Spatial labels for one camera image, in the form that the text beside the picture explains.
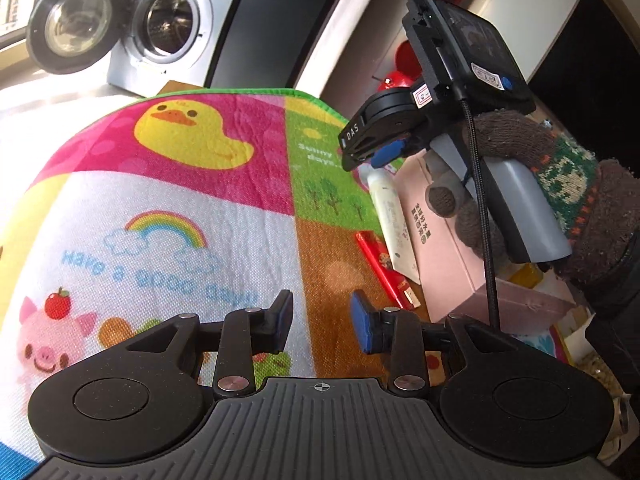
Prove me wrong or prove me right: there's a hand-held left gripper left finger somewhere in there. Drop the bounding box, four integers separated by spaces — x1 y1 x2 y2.
120 289 295 395

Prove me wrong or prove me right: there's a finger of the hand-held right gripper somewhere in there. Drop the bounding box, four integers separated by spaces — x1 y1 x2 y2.
345 137 407 172

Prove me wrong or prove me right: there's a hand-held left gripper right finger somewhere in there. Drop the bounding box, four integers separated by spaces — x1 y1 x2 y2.
350 289 526 395

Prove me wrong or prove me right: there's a white tube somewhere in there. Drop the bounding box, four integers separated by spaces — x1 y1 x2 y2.
367 165 422 279

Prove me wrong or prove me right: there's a pink cardboard box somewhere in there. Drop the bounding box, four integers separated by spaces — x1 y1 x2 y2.
394 152 577 335

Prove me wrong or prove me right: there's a person's right hand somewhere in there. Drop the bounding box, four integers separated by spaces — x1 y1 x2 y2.
425 110 640 301

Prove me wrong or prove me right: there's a red trash bin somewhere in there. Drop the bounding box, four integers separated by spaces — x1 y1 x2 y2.
381 39 427 95

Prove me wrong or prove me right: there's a red flat box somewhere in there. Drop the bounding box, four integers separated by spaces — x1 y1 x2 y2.
356 231 422 310

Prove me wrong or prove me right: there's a white tall cabinet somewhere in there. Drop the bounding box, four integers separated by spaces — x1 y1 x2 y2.
477 0 608 88

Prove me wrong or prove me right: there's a colourful cartoon play mat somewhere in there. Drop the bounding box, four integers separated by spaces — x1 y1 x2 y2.
0 87 576 468

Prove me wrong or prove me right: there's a tall grey panel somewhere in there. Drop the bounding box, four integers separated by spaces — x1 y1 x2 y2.
206 0 303 90

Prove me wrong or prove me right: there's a silver washing machine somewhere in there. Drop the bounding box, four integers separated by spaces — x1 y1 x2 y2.
106 0 237 100

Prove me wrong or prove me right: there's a black round washing machine door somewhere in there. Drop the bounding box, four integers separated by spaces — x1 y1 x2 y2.
27 0 133 76

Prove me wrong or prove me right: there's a black braided cable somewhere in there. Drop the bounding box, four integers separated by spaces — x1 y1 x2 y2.
462 99 502 332

